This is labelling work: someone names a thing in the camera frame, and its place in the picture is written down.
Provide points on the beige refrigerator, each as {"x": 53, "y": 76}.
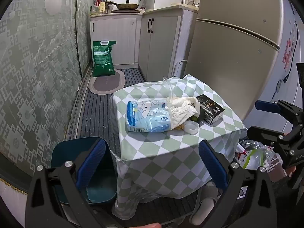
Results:
{"x": 232, "y": 64}

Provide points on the green rice bag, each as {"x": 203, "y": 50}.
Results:
{"x": 103, "y": 61}

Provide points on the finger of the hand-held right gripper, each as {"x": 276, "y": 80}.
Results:
{"x": 263, "y": 134}
{"x": 266, "y": 106}

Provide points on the crumpled white tissue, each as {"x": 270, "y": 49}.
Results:
{"x": 182, "y": 109}

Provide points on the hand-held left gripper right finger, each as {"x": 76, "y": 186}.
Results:
{"x": 211, "y": 163}

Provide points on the grey oval floor mat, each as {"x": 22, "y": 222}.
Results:
{"x": 106, "y": 83}

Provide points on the black tissue pack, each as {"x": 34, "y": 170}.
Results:
{"x": 210, "y": 109}

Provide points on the yellow oil bottle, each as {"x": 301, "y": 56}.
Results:
{"x": 102, "y": 4}

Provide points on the white green plastic bag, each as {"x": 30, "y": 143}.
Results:
{"x": 251, "y": 156}

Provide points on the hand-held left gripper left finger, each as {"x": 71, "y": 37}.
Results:
{"x": 95, "y": 161}

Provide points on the grey striped floor mat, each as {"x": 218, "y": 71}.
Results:
{"x": 95, "y": 114}

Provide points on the white kitchen cabinet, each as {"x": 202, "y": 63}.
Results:
{"x": 114, "y": 40}

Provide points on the green white checkered tablecloth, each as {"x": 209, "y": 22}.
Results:
{"x": 154, "y": 152}

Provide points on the patterned glass sliding door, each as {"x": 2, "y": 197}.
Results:
{"x": 85, "y": 28}
{"x": 35, "y": 76}

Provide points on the grey slipper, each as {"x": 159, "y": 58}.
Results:
{"x": 204, "y": 204}

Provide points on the black induction cooker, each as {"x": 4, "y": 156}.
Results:
{"x": 125, "y": 11}

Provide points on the ginger root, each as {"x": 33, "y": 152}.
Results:
{"x": 179, "y": 126}

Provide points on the clear bottle red label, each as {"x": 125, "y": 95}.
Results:
{"x": 95, "y": 4}

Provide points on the blue white plastic packet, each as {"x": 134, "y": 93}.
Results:
{"x": 147, "y": 118}

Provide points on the small green fruit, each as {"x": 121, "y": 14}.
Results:
{"x": 193, "y": 118}

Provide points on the frying pan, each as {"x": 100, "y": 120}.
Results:
{"x": 127, "y": 5}

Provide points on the round white plastic lid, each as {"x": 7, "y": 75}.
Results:
{"x": 192, "y": 127}

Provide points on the teal trash bin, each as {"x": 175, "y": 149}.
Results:
{"x": 59, "y": 152}

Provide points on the clear plastic cup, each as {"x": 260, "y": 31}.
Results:
{"x": 169, "y": 87}

